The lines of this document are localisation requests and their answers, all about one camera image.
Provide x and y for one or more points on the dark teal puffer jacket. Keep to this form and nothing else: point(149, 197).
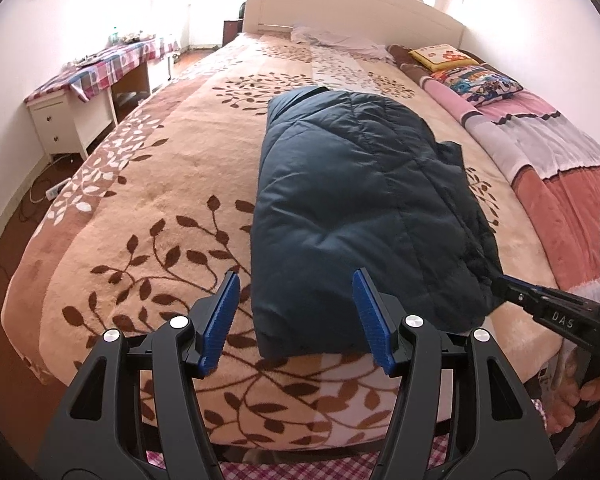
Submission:
point(355, 210)

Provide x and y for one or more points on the pink checkered tablecloth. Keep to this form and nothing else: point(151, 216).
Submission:
point(100, 67)

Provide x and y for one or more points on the person's right hand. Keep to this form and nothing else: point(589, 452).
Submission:
point(562, 400)

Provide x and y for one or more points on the green bottle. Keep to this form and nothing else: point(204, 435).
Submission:
point(113, 37)

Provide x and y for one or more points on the dark wooden nightstand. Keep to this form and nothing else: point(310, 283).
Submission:
point(231, 32)

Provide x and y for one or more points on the white crumpled sheet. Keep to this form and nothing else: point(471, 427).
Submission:
point(340, 41)

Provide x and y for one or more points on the bed with leaf-pattern blanket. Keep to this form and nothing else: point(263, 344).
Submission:
point(155, 185)

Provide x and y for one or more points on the yellow pillow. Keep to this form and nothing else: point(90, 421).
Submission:
point(442, 56)

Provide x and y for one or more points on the pink patchwork quilt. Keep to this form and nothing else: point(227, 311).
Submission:
point(555, 185)

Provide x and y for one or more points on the white desk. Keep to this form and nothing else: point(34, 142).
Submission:
point(145, 80)

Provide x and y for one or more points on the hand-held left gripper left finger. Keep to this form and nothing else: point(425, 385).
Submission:
point(222, 320)

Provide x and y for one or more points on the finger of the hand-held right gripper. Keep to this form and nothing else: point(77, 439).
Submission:
point(555, 310)

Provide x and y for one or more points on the colourful cartoon pillow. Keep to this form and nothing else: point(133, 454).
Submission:
point(475, 82)

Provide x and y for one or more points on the white power strip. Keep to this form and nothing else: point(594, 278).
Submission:
point(56, 190)

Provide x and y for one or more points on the pink checkered cloth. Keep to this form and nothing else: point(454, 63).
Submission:
point(305, 465)

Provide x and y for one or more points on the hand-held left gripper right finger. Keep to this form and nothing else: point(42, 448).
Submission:
point(372, 320)

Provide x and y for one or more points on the white drawer cabinet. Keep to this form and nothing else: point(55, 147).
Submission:
point(60, 122)

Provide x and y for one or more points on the white bed headboard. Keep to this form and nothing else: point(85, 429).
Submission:
point(340, 5)

